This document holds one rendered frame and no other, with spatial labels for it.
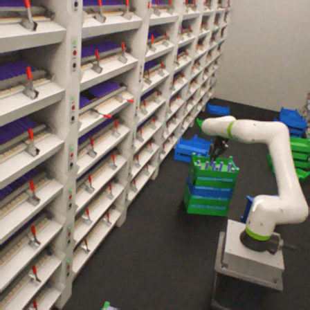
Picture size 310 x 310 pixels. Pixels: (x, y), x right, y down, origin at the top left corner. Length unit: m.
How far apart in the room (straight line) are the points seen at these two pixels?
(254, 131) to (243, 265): 0.65
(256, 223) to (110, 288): 0.84
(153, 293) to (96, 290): 0.30
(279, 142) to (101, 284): 1.20
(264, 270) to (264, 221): 0.23
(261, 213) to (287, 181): 0.24
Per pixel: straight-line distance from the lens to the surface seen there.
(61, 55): 1.22
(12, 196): 1.27
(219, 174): 2.43
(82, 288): 1.97
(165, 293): 1.99
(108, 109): 1.64
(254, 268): 1.76
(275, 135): 1.86
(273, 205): 1.68
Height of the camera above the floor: 1.47
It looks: 26 degrees down
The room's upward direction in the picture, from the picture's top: 8 degrees clockwise
